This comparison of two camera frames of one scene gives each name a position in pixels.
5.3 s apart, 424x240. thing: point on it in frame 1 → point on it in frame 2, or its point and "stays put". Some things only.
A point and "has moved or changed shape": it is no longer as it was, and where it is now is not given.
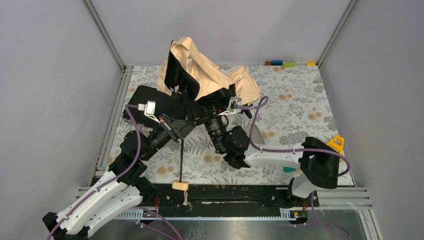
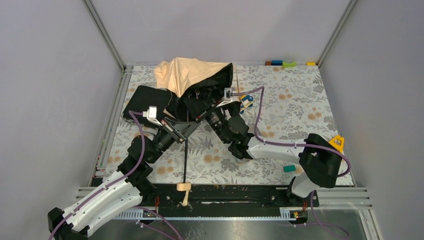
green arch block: (285, 64) stays put
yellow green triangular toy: (337, 142) stays put
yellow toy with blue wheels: (247, 112) → (246, 100)
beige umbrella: (195, 85) has moved or changed shape
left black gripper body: (170, 128) stays put
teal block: (287, 169) stays put
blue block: (276, 62) stays put
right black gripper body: (209, 112) → (205, 108)
